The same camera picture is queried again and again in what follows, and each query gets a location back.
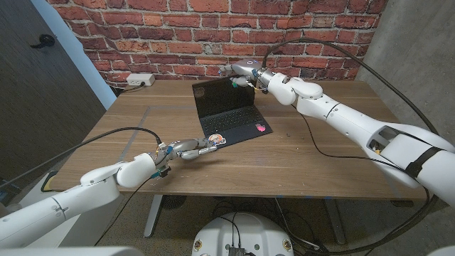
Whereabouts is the white table leg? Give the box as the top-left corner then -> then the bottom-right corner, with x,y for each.
143,194 -> 164,238

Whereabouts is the grey floor cable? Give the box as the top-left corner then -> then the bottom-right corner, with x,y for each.
274,197 -> 321,250

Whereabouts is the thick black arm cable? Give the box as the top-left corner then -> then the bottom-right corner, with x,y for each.
0,126 -> 163,189
261,37 -> 441,256

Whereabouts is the black power strip cable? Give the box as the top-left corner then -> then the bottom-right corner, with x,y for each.
120,82 -> 146,94

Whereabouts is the black arm strap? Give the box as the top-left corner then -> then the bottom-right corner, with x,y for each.
405,145 -> 444,179

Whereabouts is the red brick printed backdrop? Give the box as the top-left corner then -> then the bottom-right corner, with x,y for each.
45,0 -> 390,88

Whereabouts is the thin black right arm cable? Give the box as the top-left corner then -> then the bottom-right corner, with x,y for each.
290,102 -> 410,171

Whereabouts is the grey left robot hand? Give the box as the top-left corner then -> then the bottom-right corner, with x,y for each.
153,137 -> 219,170

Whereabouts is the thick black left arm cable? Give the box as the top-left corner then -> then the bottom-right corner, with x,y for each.
0,126 -> 163,189

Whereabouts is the white power strip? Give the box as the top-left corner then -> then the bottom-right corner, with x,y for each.
126,73 -> 156,87

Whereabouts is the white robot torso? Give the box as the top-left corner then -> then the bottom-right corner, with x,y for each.
0,246 -> 145,256

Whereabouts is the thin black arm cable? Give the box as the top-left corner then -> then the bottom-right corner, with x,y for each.
94,176 -> 154,247
290,102 -> 410,171

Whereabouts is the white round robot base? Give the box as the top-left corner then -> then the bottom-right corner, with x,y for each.
191,211 -> 295,256

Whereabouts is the dark wooden door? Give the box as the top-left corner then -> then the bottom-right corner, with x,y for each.
0,0 -> 107,189

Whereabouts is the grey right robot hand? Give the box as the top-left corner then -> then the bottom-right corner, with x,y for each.
218,58 -> 277,92

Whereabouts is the round black floor fan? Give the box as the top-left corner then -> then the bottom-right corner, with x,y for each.
161,194 -> 188,210

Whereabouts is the black power adapter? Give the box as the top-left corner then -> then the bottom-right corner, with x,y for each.
305,243 -> 331,256

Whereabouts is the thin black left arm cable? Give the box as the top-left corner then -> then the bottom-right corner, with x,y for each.
94,176 -> 154,247

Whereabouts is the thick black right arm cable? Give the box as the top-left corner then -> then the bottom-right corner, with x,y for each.
261,37 -> 441,256

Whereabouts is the black cable on base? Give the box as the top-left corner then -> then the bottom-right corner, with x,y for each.
218,215 -> 242,248

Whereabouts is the black door handle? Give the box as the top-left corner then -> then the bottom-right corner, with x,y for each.
29,33 -> 56,49

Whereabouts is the black laptop with stickers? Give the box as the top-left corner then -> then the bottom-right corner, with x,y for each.
191,74 -> 274,148

